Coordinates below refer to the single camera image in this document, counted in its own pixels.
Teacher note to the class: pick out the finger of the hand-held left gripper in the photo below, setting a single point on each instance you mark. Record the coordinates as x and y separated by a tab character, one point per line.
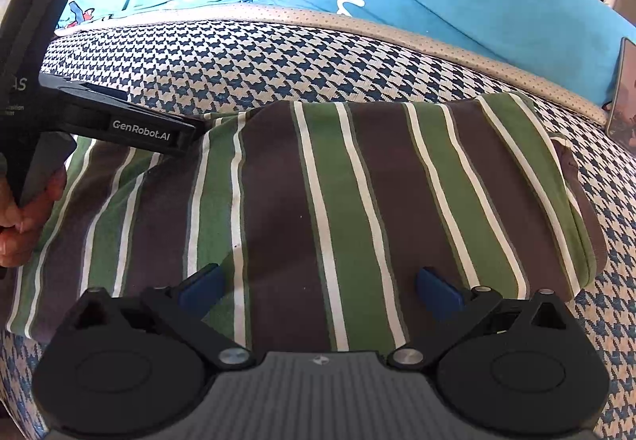
201	130

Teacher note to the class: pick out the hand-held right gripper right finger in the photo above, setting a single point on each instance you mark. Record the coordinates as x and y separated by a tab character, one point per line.
439	293

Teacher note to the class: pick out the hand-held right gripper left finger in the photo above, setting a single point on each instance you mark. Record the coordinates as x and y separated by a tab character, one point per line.
201	291

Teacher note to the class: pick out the green brown striped shirt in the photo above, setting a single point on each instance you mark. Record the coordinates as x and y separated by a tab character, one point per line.
323	171

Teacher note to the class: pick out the person's left hand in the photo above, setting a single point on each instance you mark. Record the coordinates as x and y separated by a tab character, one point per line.
27	234

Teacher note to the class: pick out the houndstooth patterned mattress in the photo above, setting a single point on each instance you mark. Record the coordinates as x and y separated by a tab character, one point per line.
298	57

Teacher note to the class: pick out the black smartphone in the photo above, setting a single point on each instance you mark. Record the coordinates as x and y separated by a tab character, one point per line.
623	97

